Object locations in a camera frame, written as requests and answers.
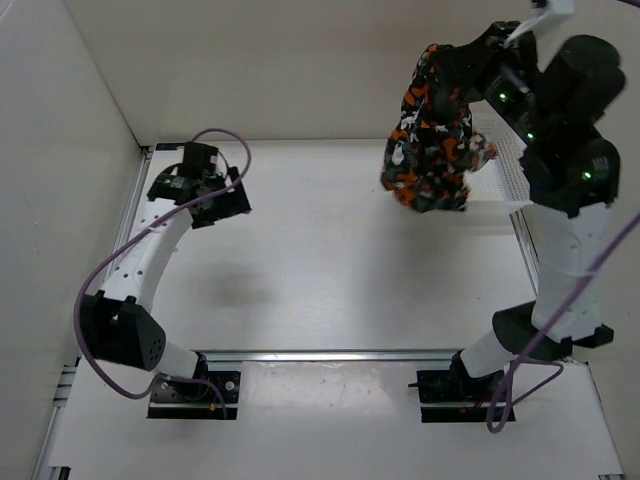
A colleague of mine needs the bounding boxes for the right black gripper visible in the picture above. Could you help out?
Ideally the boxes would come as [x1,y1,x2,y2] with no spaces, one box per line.
[431,22,555,146]

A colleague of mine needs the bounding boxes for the orange camouflage shorts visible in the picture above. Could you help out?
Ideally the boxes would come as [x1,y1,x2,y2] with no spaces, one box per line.
[380,44,497,213]

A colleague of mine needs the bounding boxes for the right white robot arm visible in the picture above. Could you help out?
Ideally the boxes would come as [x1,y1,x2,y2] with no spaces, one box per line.
[434,21,626,400]

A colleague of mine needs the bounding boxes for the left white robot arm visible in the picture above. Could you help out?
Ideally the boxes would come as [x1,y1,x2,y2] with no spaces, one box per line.
[79,142,251,400]

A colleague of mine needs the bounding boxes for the black corner label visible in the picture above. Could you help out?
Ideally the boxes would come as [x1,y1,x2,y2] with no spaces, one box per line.
[154,142,185,151]

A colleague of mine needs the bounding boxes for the white plastic basket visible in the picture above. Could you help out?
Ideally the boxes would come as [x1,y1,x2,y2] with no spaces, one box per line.
[465,113,530,216]

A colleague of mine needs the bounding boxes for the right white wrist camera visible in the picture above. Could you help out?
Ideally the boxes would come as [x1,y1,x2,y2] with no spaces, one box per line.
[503,0,575,47]

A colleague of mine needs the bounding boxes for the aluminium left side rail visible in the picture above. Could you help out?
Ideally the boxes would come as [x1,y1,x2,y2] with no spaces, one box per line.
[113,146,154,251]

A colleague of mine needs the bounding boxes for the aluminium rail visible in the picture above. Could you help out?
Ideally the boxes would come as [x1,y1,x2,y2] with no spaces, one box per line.
[204,349,457,363]
[510,210,539,295]
[113,146,154,251]

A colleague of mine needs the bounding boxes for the aluminium right side rail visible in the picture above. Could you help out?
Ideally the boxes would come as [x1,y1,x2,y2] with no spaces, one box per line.
[510,210,539,295]

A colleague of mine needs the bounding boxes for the aluminium front rail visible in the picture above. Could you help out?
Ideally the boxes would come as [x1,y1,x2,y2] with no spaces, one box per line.
[204,349,457,363]

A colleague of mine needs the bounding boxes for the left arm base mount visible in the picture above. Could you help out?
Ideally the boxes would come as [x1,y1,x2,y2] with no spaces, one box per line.
[147,359,241,421]

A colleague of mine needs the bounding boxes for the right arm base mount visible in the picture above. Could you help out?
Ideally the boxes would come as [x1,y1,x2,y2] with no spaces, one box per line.
[408,350,505,424]

